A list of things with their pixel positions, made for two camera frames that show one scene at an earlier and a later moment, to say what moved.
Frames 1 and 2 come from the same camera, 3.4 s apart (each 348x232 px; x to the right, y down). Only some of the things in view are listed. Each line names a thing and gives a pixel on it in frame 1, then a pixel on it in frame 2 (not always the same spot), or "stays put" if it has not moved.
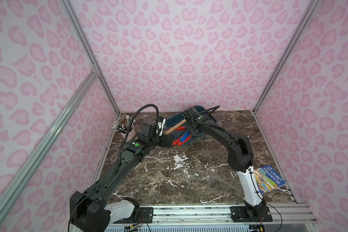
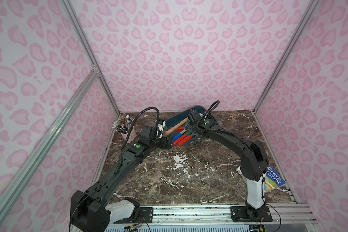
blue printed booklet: x=268 y=179 stays put
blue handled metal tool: x=184 y=137 → x=178 y=135
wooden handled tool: x=176 y=126 stays put
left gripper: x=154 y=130 stays put
